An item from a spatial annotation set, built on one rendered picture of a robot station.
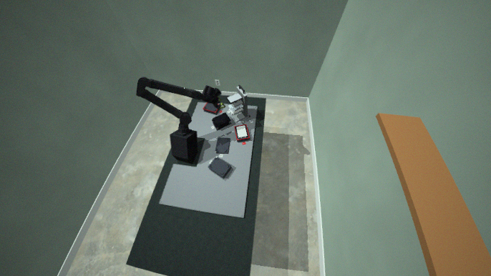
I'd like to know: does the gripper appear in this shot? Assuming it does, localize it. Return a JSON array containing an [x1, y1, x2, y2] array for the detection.
[[209, 96, 226, 109]]

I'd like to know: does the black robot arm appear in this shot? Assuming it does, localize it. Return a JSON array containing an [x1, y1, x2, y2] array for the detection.
[[136, 77, 222, 137]]

